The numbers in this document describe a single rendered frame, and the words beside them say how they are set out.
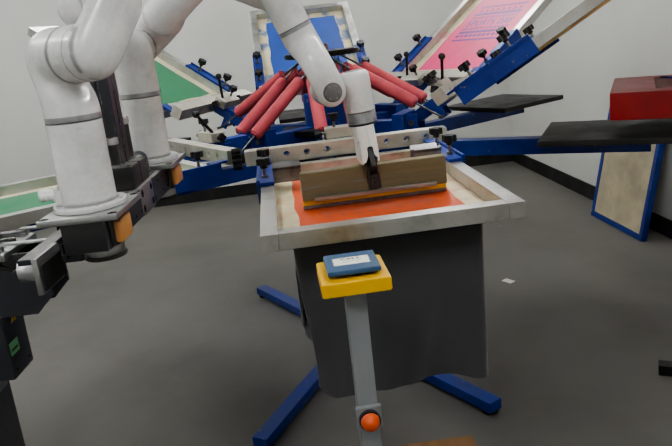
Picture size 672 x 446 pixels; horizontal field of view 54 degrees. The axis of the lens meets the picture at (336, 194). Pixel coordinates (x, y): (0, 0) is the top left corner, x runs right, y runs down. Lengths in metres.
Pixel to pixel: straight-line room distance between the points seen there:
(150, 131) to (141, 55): 0.18
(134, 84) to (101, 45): 0.48
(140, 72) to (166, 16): 0.14
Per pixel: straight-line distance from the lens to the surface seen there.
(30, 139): 6.49
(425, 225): 1.46
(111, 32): 1.16
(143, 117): 1.63
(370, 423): 1.35
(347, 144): 2.22
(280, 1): 1.62
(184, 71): 3.50
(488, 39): 3.35
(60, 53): 1.16
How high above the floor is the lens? 1.39
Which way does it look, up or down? 14 degrees down
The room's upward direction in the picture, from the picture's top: 6 degrees counter-clockwise
